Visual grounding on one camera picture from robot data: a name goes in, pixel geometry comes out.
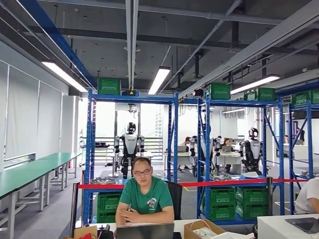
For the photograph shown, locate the wide grey ceiling rail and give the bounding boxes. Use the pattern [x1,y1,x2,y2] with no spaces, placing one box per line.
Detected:
[178,1,319,99]

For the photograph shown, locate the shallow cardboard box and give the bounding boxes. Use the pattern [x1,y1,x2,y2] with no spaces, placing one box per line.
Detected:
[184,219,228,239]

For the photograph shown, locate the pale workbench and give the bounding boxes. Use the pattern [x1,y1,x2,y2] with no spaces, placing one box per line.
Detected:
[75,219,257,239]

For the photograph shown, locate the round metal part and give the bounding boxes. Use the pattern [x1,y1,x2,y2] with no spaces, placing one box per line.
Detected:
[90,176,118,185]
[210,172,233,182]

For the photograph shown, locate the white wall column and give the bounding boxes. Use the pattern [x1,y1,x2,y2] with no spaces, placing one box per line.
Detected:
[60,95,79,154]

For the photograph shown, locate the blue metal shelf rack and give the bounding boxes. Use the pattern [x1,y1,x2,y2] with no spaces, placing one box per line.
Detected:
[196,94,286,226]
[82,90,179,226]
[288,100,319,216]

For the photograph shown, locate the grey sill rail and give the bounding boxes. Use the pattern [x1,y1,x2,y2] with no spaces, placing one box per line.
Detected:
[3,151,37,163]

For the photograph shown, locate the long white part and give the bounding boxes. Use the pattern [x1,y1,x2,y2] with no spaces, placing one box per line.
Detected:
[194,228,255,239]

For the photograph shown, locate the blue ceiling beam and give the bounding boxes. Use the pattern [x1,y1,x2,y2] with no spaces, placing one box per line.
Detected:
[16,0,98,90]

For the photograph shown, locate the white black humanoid robot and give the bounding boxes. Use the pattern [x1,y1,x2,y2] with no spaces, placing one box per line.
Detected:
[113,122,146,180]
[189,126,223,175]
[238,127,264,176]

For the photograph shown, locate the pale roller blind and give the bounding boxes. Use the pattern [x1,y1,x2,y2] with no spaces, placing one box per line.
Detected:
[5,66,40,160]
[36,81,63,160]
[0,60,9,173]

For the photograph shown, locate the grey laptop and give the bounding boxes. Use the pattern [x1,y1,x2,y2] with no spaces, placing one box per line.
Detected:
[116,223,175,239]

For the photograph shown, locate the grey window railing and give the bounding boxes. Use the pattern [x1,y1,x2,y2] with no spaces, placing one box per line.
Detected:
[79,136,165,163]

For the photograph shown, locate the ceiling light strip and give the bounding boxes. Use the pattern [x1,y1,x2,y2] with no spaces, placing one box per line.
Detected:
[148,66,172,96]
[231,74,280,96]
[41,60,88,93]

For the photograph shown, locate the black office chair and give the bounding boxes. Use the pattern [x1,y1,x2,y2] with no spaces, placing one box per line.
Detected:
[166,181,183,221]

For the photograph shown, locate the small green plastic crate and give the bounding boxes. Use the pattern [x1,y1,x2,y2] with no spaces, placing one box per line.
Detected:
[243,90,258,102]

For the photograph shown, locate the white table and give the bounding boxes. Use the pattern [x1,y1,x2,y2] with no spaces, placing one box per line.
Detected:
[257,213,319,239]

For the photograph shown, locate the double grey ceiling rail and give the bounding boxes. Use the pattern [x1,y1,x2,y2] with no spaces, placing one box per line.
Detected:
[125,0,139,90]

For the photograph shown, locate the black belt post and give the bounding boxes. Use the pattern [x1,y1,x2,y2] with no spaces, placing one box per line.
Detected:
[70,181,80,238]
[266,176,274,217]

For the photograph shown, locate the long red barrier belt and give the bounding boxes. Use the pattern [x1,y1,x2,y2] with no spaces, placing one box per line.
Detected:
[77,178,308,190]

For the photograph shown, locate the white desk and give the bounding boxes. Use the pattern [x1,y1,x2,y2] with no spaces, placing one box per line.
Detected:
[163,151,192,168]
[218,151,243,174]

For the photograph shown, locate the green topped workbench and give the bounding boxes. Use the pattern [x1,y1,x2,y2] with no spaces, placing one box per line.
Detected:
[0,159,58,239]
[39,152,82,192]

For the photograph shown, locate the open orange cardboard box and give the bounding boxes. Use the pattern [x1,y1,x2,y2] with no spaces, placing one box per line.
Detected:
[62,225,98,239]

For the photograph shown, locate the dark laptop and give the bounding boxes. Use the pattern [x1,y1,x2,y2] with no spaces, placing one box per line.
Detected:
[285,217,319,235]

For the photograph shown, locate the black hanging cable loops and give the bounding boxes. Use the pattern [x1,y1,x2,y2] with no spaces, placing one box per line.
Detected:
[222,106,246,119]

